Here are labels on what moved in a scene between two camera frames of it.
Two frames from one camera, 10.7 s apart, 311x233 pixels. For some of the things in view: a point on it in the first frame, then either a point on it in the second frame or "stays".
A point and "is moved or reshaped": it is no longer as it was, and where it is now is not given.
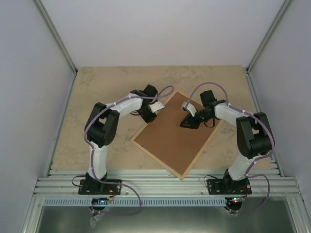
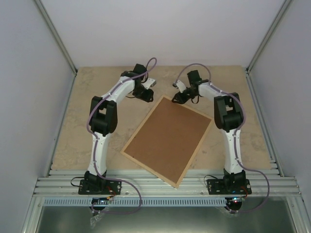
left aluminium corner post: (58, 36) stays
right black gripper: (194, 124) → (181, 100)
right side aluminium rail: (273, 157) stays
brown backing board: (178, 146) is moved or reshaped
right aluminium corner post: (282, 9) stays
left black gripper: (148, 119) → (146, 96)
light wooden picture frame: (173, 171) is moved or reshaped
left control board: (100, 201) stays
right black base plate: (226, 187) stays
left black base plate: (95, 187) stays
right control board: (234, 201) stays
